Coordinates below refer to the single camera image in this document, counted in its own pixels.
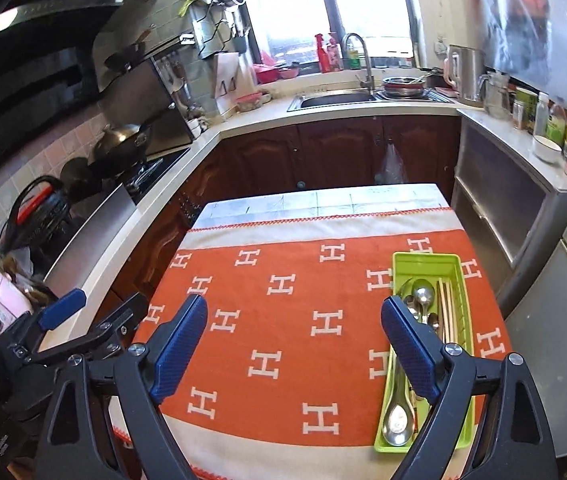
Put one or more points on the orange H-pattern blanket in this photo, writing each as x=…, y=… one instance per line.
x=288, y=376

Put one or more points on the black wok pan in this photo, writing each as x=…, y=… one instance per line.
x=119, y=142

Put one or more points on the large steel soup spoon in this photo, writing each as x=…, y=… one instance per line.
x=398, y=423

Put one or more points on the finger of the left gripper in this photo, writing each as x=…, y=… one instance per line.
x=52, y=316

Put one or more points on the green plastic utensil tray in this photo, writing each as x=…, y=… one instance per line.
x=418, y=348

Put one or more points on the large steel ladle spoon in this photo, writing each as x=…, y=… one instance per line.
x=424, y=295

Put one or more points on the white bowl on counter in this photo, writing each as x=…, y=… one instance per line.
x=546, y=150

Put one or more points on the steel sink faucet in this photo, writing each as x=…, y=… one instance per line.
x=358, y=58

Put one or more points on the medium steel spoon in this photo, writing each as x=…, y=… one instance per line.
x=406, y=294

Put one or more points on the long red-tipped chopstick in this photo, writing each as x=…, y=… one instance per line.
x=442, y=302

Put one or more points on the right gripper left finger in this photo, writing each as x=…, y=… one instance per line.
x=77, y=438

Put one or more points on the red-banded light chopstick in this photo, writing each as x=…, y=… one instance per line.
x=450, y=313

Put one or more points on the black electric kettle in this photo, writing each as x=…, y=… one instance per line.
x=40, y=214

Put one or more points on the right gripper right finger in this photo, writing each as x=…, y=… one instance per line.
x=513, y=439

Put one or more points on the pink rice cooker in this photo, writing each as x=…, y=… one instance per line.
x=12, y=302

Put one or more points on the steel kettle jug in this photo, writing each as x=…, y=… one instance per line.
x=463, y=71

